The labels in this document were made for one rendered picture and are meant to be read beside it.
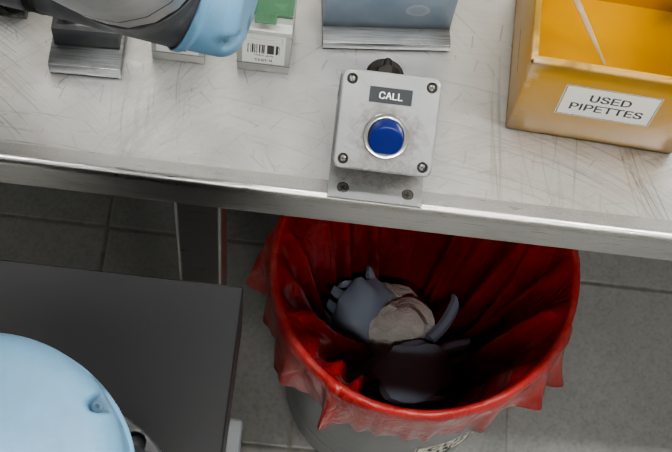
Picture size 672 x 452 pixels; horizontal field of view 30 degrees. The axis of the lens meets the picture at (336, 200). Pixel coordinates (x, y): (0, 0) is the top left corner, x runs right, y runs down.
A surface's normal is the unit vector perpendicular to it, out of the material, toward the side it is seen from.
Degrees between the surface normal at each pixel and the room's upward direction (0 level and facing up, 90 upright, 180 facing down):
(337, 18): 90
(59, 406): 9
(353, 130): 30
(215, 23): 66
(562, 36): 0
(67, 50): 0
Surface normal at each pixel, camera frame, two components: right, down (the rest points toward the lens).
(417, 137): 0.03, 0.07
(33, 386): 0.20, -0.34
